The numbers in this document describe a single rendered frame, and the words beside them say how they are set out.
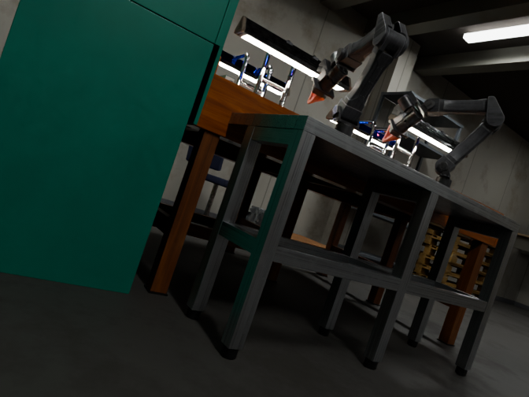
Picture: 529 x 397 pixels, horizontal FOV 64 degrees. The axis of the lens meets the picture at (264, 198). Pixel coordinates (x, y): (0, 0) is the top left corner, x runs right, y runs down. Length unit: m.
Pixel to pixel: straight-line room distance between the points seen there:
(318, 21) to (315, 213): 2.26
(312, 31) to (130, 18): 4.01
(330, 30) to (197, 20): 4.06
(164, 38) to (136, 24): 0.09
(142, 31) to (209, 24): 0.22
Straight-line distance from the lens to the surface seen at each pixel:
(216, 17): 1.47
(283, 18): 5.05
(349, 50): 1.64
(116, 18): 1.38
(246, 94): 1.52
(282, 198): 1.11
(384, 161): 1.34
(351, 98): 1.47
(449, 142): 2.68
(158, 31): 1.40
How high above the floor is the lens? 0.44
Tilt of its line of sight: level
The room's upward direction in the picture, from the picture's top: 19 degrees clockwise
